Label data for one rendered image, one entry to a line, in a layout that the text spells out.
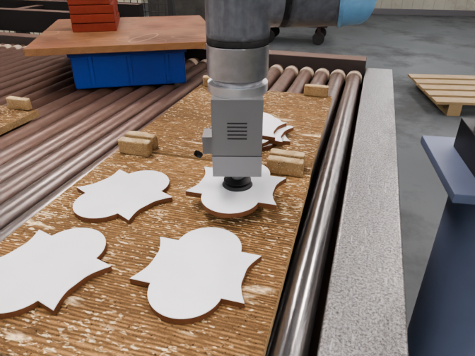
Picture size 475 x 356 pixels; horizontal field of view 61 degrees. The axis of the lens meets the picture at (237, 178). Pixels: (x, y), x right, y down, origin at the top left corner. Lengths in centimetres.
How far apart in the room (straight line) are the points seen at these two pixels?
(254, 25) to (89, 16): 91
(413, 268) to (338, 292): 155
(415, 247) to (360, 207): 153
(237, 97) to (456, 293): 74
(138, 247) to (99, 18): 93
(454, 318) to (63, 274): 88
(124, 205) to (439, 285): 76
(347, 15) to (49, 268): 44
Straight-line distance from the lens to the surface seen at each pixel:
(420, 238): 222
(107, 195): 61
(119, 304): 45
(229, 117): 49
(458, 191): 83
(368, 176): 72
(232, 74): 47
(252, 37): 47
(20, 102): 103
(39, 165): 80
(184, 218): 55
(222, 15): 47
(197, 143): 76
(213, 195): 55
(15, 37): 194
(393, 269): 53
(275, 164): 64
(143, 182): 63
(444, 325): 113
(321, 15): 49
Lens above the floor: 125
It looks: 30 degrees down
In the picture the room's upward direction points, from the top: straight up
